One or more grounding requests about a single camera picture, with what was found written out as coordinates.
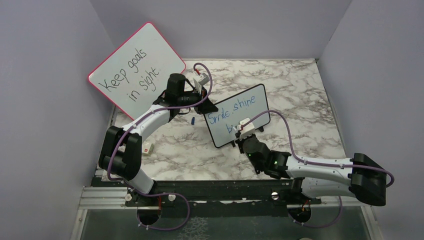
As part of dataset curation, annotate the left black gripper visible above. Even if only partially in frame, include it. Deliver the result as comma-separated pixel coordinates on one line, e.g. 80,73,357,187
178,86,219,115

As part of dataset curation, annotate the black framed whiteboard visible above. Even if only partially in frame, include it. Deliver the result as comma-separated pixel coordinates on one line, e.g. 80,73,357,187
204,83,269,148

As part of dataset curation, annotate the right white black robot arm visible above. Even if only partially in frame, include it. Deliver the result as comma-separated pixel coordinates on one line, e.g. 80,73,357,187
235,134,388,207

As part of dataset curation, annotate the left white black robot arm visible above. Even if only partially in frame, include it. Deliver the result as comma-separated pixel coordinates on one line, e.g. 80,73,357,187
98,73,218,206

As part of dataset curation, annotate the pink framed whiteboard with writing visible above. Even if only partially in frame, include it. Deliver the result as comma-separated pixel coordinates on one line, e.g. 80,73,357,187
87,22,186,119

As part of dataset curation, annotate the small white red box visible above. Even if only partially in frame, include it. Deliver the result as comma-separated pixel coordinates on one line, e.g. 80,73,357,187
142,142,154,156

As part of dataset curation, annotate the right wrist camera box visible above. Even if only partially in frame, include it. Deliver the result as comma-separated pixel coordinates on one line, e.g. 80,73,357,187
235,118,255,140

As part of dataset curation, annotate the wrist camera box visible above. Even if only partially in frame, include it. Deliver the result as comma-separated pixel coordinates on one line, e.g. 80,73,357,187
193,73,210,94
235,118,255,140

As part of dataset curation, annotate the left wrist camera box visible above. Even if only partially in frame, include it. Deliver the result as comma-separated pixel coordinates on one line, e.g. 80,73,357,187
193,73,210,94

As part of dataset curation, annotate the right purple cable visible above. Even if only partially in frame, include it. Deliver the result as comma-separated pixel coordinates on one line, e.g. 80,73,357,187
240,109,396,230

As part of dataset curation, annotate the black aluminium mounting rail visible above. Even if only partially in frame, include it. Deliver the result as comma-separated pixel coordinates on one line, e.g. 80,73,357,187
77,178,374,218

